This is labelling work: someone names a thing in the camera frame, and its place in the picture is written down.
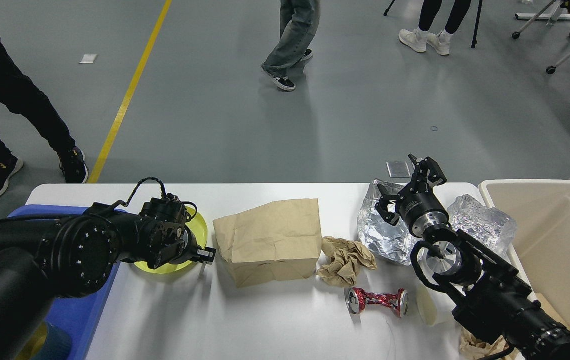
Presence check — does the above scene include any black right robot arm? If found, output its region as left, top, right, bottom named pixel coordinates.
left=375, top=154, right=570, bottom=360

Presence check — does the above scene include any person with white sneakers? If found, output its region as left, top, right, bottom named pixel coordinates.
left=398, top=0, right=471, bottom=57

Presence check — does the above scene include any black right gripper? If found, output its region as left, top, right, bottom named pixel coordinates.
left=374, top=153, right=449, bottom=226

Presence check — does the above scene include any yellow plate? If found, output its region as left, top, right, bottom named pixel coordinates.
left=133, top=205, right=208, bottom=277

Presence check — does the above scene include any beige plastic bin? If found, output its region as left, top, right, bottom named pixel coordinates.
left=479, top=179, right=570, bottom=328

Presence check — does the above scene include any brown paper bag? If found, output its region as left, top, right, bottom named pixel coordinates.
left=212, top=198, right=322, bottom=289

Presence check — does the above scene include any crumpled paper under arm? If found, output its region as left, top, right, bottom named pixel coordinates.
left=459, top=328, right=509, bottom=360

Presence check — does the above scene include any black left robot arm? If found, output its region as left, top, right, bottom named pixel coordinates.
left=0, top=184, right=216, bottom=360

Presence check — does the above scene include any wheeled chair base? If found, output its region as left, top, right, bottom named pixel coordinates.
left=510, top=0, right=570, bottom=96

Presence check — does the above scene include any silver foil bag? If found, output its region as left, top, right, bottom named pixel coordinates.
left=356, top=178, right=418, bottom=266

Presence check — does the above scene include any silver floor plate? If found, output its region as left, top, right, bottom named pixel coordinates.
left=387, top=161, right=411, bottom=179

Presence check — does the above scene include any white paper cup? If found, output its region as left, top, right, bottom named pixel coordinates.
left=416, top=284, right=451, bottom=327

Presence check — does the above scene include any crushed red can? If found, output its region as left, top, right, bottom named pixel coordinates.
left=345, top=287, right=408, bottom=319

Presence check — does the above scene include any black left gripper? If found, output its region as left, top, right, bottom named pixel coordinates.
left=172, top=230, right=217, bottom=265

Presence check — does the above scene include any person in grey jeans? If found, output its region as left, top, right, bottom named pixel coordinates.
left=260, top=0, right=321, bottom=92

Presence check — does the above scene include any crumpled brown paper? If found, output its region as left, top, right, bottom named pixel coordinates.
left=315, top=236, right=378, bottom=289

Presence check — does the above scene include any teal mug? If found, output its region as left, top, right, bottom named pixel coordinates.
left=15, top=321, right=72, bottom=360

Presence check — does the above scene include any blue plastic tray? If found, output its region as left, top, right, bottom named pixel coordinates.
left=8, top=204, right=119, bottom=360

